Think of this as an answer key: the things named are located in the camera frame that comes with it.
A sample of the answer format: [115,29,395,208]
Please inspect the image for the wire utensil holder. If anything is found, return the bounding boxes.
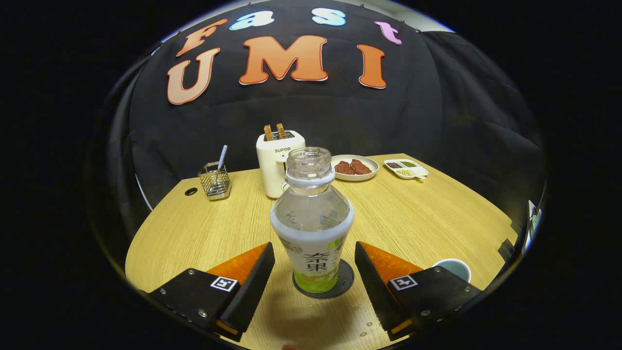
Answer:
[198,161,232,201]

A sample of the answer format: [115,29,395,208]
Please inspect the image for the cream toaster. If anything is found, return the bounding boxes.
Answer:
[256,130,306,199]

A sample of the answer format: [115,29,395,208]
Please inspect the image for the white divided condiment dish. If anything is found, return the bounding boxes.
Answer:
[384,159,429,180]

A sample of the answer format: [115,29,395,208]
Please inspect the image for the white plate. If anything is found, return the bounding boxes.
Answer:
[331,155,379,182]

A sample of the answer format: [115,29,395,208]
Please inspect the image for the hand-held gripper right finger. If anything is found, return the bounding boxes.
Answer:
[354,242,483,341]

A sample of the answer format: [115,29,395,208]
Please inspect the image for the wooden table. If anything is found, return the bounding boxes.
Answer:
[125,154,518,350]

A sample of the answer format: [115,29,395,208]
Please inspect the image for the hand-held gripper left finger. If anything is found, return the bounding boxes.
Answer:
[148,242,276,342]

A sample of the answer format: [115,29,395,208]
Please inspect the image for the clear juice bottle green label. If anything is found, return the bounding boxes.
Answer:
[270,147,355,294]

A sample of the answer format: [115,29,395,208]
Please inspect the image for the dark round coaster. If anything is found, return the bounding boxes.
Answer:
[292,259,355,299]

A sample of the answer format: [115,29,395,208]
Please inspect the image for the white cup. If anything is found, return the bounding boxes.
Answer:
[432,258,472,283]

